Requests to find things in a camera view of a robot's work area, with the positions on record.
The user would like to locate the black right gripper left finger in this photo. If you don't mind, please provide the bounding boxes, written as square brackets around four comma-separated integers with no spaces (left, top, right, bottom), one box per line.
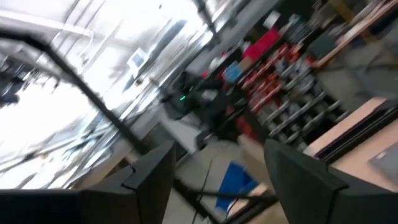
[77,140,177,224]

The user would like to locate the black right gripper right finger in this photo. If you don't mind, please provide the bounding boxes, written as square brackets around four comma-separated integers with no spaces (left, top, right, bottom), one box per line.
[263,138,398,224]

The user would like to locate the blue plastic bin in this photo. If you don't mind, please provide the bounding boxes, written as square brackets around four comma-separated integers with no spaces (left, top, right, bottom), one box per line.
[215,161,259,213]

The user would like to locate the black computer with green lights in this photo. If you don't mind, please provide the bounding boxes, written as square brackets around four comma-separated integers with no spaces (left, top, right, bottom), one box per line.
[160,70,203,121]

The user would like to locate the metal rack with red bins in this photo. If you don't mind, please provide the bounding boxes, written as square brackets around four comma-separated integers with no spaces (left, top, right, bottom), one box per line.
[236,26,351,153]

